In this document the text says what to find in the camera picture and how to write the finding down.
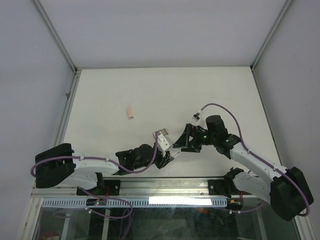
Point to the pink mini stapler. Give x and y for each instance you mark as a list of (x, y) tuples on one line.
[(130, 113)]

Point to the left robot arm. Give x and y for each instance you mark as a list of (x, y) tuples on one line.
[(60, 165)]

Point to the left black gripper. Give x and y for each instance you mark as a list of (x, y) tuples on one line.
[(163, 160)]

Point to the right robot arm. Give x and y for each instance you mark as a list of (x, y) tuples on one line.
[(284, 189)]

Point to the white slotted cable duct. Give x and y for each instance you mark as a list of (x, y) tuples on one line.
[(143, 202)]

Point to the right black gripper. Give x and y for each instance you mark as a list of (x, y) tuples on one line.
[(183, 142)]

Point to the aluminium mounting rail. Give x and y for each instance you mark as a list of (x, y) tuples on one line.
[(140, 187)]

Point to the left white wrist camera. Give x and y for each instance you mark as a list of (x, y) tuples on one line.
[(163, 143)]

